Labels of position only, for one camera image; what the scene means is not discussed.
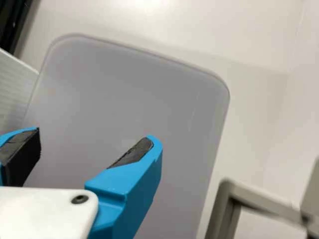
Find cream microscope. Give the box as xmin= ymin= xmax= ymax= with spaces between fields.
xmin=200 ymin=154 xmax=319 ymax=239

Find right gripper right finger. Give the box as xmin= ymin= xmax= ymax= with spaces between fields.
xmin=84 ymin=134 xmax=164 ymax=239

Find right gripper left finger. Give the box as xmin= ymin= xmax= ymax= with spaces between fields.
xmin=0 ymin=126 xmax=42 ymax=188

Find white box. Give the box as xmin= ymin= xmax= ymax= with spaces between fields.
xmin=24 ymin=31 xmax=231 ymax=239

